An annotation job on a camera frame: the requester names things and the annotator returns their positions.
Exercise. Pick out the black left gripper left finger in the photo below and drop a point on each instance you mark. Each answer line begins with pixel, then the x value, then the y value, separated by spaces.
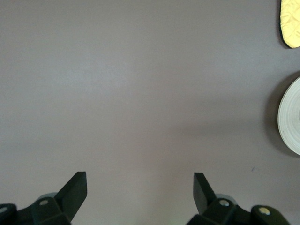
pixel 70 199

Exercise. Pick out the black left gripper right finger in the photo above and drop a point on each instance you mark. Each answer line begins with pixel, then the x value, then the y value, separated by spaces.
pixel 204 197

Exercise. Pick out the round wooden plate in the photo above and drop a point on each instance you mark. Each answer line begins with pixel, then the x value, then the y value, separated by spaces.
pixel 290 117

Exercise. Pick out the yellow quilted oven mitt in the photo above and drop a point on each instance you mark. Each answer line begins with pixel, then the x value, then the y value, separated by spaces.
pixel 291 25

